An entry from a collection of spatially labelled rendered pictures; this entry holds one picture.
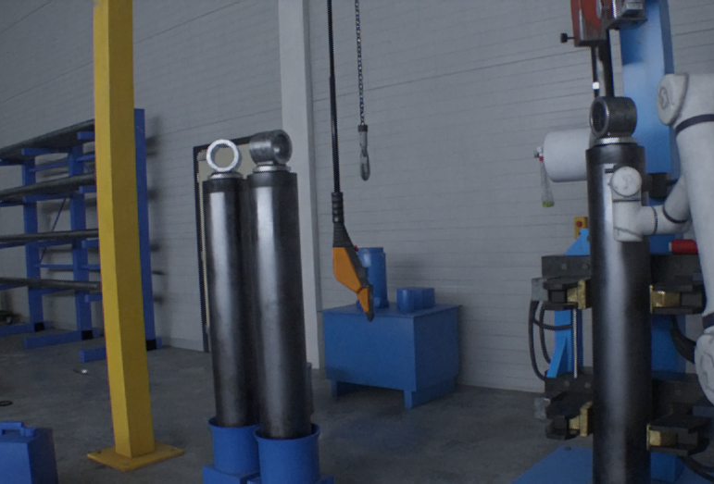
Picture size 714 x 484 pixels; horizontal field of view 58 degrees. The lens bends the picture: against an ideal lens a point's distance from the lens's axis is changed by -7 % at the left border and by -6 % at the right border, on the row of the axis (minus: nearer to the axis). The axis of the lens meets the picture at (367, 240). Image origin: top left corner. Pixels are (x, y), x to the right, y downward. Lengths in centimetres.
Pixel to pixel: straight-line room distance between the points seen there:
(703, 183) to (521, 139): 342
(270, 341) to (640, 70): 187
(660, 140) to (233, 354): 201
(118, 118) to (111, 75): 24
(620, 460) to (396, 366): 240
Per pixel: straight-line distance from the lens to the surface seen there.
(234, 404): 315
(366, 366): 484
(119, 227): 383
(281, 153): 296
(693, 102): 162
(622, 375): 250
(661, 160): 289
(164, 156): 775
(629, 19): 239
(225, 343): 309
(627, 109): 251
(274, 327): 284
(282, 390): 289
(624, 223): 209
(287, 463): 295
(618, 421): 254
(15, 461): 341
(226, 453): 320
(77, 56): 968
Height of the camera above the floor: 124
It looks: 1 degrees down
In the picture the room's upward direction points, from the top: 3 degrees counter-clockwise
